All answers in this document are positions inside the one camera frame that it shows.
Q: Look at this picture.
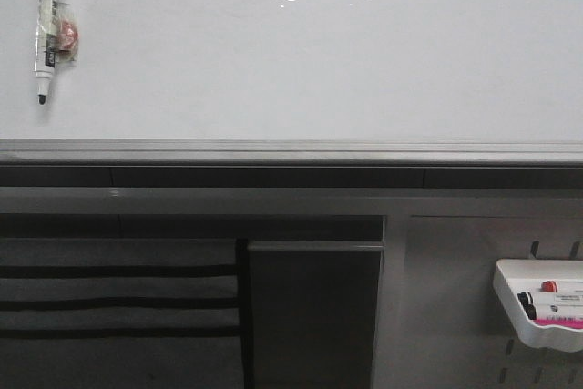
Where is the white black-tipped whiteboard marker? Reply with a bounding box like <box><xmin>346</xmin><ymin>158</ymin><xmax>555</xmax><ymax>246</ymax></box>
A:
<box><xmin>34</xmin><ymin>0</ymin><xmax>79</xmax><ymax>105</ymax></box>

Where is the dark grey cabinet panel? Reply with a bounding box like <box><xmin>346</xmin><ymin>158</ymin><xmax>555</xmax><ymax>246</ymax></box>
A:
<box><xmin>250</xmin><ymin>241</ymin><xmax>384</xmax><ymax>388</ymax></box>

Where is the grey pegboard panel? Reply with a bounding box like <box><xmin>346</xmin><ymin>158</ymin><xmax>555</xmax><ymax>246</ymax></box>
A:
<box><xmin>394</xmin><ymin>217</ymin><xmax>582</xmax><ymax>388</ymax></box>

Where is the white plastic marker tray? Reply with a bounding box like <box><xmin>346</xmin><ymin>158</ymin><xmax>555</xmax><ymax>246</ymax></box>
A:
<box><xmin>493</xmin><ymin>259</ymin><xmax>582</xmax><ymax>353</ymax></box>

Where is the black-capped marker upper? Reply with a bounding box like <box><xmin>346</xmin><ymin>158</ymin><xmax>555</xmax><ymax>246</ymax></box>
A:
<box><xmin>517</xmin><ymin>292</ymin><xmax>582</xmax><ymax>306</ymax></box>

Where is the black-capped marker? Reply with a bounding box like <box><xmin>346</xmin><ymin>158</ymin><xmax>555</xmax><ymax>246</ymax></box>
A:
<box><xmin>517</xmin><ymin>292</ymin><xmax>582</xmax><ymax>306</ymax></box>
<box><xmin>524</xmin><ymin>304</ymin><xmax>583</xmax><ymax>322</ymax></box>

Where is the black-capped marker lower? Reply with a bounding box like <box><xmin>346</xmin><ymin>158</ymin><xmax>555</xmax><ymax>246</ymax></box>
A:
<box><xmin>524</xmin><ymin>304</ymin><xmax>583</xmax><ymax>322</ymax></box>

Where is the red-capped marker in tray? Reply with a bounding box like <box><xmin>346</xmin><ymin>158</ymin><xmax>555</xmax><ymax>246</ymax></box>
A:
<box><xmin>540</xmin><ymin>280</ymin><xmax>583</xmax><ymax>294</ymax></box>

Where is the pink eraser in tray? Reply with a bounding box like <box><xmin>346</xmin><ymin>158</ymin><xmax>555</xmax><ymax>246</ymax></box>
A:
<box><xmin>533</xmin><ymin>319</ymin><xmax>583</xmax><ymax>330</ymax></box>

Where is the white whiteboard with aluminium frame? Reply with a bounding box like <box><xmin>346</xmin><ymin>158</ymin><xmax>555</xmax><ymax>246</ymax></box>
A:
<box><xmin>1</xmin><ymin>0</ymin><xmax>582</xmax><ymax>165</ymax></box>

